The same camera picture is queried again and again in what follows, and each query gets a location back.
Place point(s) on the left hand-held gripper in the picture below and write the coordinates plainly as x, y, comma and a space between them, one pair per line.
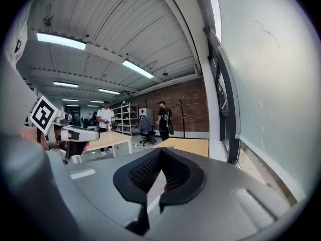
43, 115

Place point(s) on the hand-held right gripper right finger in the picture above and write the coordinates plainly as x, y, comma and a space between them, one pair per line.
213, 197

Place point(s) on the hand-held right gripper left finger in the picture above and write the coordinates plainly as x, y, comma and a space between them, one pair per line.
95, 189

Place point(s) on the person's left forearm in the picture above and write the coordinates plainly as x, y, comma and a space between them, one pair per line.
32, 135

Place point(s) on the person's left hand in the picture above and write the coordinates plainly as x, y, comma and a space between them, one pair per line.
86, 147

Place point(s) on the light wooden table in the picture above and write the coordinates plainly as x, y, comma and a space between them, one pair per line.
113, 138

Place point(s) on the white metal shelving unit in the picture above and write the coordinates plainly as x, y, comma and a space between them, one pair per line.
125, 119

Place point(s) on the long ceiling light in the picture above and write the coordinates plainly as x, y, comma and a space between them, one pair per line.
61, 41
138, 69
65, 84
109, 91

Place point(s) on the white power strip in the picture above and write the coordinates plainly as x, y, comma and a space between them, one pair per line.
136, 145

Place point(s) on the gray jacket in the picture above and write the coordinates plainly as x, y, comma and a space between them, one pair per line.
143, 125

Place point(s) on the black office chair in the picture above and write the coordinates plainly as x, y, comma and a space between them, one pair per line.
148, 135

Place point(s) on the gray metal cabinet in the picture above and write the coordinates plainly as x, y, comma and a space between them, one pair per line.
148, 113

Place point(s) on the person's light shirt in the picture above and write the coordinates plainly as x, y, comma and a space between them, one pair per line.
12, 97

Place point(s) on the black oval bag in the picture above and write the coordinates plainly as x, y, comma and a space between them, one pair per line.
170, 128

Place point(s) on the black coat rack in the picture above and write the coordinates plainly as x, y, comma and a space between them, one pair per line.
182, 114

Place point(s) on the black round ceiling lamp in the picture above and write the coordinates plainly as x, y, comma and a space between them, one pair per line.
164, 73

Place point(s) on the ceiling pipe fixture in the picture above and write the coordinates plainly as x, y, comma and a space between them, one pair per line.
47, 19

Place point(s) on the black window frame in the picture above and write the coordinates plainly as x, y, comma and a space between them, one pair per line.
232, 109

